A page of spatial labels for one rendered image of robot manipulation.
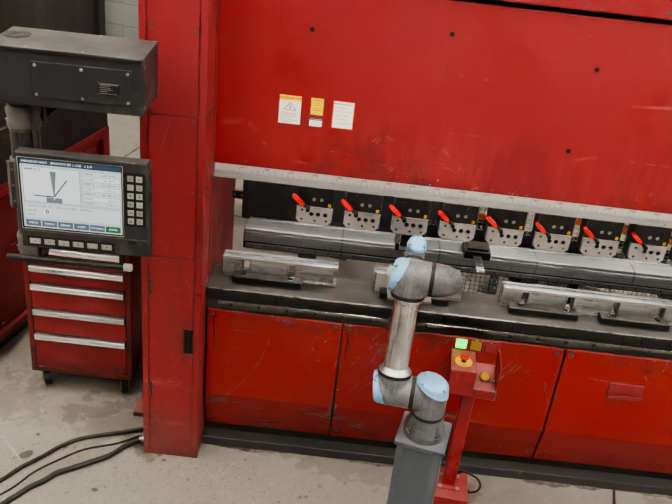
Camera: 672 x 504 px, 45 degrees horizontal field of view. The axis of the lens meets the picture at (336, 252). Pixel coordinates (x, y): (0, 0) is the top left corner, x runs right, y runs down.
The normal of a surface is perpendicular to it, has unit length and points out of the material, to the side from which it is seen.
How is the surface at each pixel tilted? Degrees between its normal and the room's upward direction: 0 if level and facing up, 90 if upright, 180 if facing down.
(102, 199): 90
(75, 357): 90
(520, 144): 90
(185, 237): 90
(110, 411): 0
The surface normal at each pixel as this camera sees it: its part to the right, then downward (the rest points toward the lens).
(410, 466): -0.28, 0.43
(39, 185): -0.01, 0.47
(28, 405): 0.10, -0.88
